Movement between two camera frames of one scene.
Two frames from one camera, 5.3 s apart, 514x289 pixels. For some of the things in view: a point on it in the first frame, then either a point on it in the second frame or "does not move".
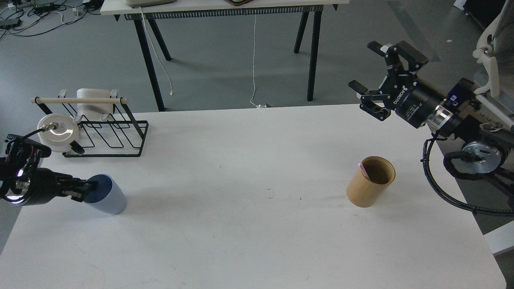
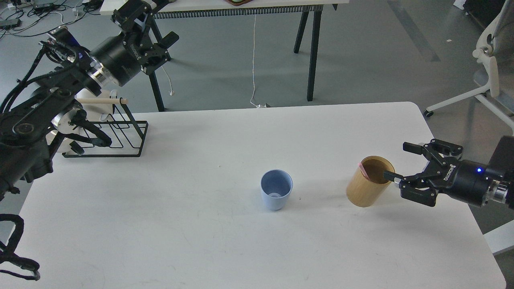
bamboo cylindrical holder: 362,192 does not move
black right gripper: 412,100 to 466,180
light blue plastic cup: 109,196 to 276,185
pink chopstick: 362,168 does not move
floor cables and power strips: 29,17 does not move
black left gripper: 44,183 to 120,56
